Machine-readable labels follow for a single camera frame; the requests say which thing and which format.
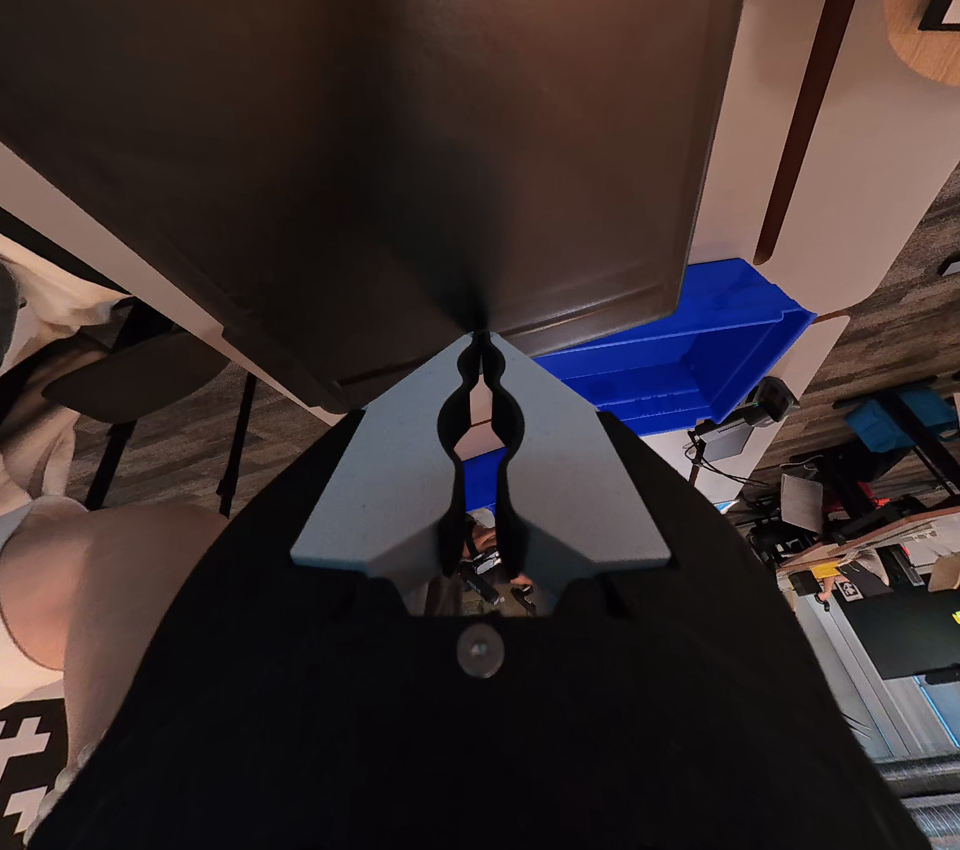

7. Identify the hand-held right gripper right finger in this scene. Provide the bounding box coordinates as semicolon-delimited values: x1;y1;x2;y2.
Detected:
483;331;672;616

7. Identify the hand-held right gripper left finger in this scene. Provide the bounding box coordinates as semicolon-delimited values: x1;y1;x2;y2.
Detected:
291;330;479;616

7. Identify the blue plastic bin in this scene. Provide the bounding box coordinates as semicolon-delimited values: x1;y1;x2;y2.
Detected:
525;258;819;416

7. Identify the black drawer cabinet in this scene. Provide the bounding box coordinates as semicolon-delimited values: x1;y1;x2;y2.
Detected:
0;0;768;425

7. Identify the person's right forearm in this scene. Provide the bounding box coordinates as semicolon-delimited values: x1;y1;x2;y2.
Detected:
3;499;230;754

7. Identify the grey box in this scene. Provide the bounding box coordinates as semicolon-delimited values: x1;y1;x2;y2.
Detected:
696;419;760;465

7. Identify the grey tablet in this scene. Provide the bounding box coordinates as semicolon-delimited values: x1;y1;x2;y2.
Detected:
780;474;826;535

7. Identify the black chair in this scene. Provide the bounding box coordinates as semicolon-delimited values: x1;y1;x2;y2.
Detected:
41;299;260;517

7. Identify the cardboard box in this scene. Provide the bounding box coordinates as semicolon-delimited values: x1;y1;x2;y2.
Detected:
776;507;960;574

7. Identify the blue bag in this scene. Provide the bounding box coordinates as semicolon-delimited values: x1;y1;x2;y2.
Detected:
846;387;960;454

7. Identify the black white patterned cloth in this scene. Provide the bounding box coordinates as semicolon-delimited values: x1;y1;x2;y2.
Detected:
0;699;70;850

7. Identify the wooden board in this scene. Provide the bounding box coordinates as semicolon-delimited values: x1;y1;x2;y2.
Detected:
885;0;960;88

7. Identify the small black camera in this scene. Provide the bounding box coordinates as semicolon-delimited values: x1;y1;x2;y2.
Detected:
738;376;802;428

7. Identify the white bead bracelet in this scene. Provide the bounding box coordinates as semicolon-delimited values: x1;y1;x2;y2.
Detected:
26;741;102;844

